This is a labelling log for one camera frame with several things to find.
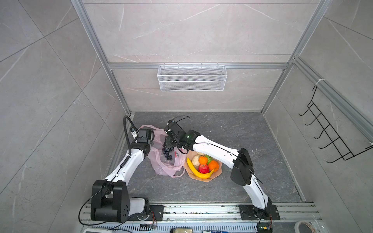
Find dark fake grapes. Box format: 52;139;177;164
162;136;174;161

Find pink plastic bag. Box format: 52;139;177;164
140;125;186;178

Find beige fake fruit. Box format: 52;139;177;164
191;154;200;167

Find small orange fake tangerine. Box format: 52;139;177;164
199;156;208;165

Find green fake vegetable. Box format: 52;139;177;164
205;154;213;164

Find red fake strawberry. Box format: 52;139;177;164
198;164;210;174

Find orange fake fruit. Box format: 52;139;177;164
208;160;220;172

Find yellow fake banana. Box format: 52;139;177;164
186;158;214;179

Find pink scalloped bowl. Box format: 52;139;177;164
184;151;222;182

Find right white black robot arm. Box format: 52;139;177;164
164;119;272;217

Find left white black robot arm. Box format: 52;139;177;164
90;129;154;223

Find white wire mesh basket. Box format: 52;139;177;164
157;65;228;92

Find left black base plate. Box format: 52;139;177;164
129;205;165;221

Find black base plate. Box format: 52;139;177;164
129;205;165;221
239;204;281;220

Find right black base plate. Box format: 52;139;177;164
239;204;281;220

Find black wire hook rack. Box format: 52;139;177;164
299;85;373;164

